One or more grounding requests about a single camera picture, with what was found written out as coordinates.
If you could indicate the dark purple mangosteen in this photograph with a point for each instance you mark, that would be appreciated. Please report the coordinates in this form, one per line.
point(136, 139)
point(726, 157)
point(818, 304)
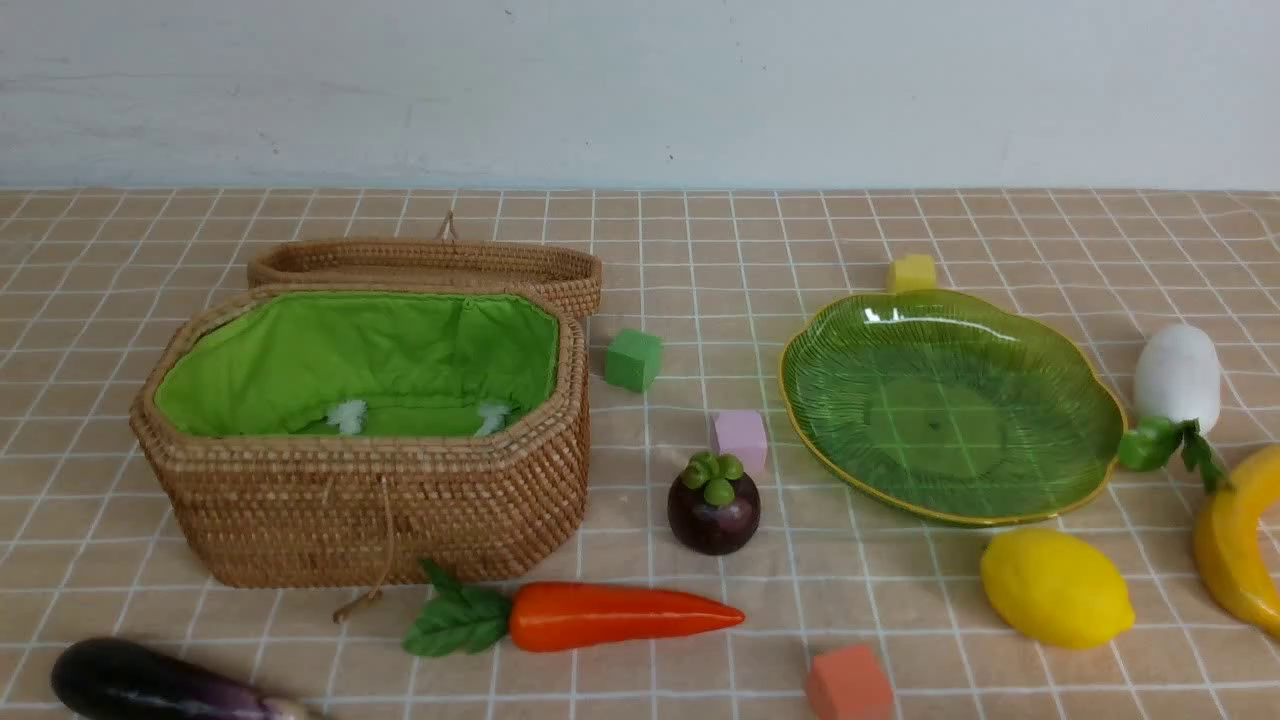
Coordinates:
point(714, 506)

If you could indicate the orange carrot with leaves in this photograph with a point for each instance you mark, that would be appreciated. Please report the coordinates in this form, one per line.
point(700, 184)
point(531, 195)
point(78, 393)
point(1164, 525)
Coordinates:
point(547, 617)

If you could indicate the yellow lemon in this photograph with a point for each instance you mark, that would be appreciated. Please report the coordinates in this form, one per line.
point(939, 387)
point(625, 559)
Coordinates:
point(1055, 588)

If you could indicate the yellow banana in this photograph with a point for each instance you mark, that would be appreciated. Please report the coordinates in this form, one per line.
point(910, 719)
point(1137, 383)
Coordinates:
point(1226, 542)

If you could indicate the dark purple eggplant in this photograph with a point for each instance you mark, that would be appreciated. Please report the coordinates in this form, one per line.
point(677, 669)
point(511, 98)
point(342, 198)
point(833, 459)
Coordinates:
point(113, 678)

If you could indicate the green foam cube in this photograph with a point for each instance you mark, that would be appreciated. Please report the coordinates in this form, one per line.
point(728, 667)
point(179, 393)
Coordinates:
point(633, 360)

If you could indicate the pink foam cube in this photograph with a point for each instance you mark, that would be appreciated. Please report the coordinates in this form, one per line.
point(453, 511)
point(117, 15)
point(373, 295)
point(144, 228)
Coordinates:
point(741, 433)

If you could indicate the beige checkered tablecloth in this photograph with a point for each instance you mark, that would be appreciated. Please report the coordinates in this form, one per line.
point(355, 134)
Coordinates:
point(96, 282)

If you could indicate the yellow foam cube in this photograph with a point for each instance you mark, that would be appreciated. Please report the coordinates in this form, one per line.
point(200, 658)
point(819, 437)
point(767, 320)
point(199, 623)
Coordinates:
point(913, 272)

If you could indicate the green glass leaf plate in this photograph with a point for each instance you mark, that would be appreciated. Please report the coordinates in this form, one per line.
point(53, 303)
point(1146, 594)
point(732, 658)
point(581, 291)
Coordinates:
point(943, 405)

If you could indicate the green fabric basket lining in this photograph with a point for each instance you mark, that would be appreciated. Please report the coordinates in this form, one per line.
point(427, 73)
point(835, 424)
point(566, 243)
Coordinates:
point(363, 363)

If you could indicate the orange foam cube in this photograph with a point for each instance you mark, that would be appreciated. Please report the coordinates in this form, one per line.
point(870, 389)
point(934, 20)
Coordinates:
point(849, 683)

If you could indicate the woven wicker basket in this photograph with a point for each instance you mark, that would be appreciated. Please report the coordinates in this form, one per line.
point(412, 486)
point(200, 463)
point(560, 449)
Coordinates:
point(329, 511)

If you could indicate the white radish with leaves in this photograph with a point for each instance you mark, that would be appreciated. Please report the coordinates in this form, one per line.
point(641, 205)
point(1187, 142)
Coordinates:
point(1177, 398)

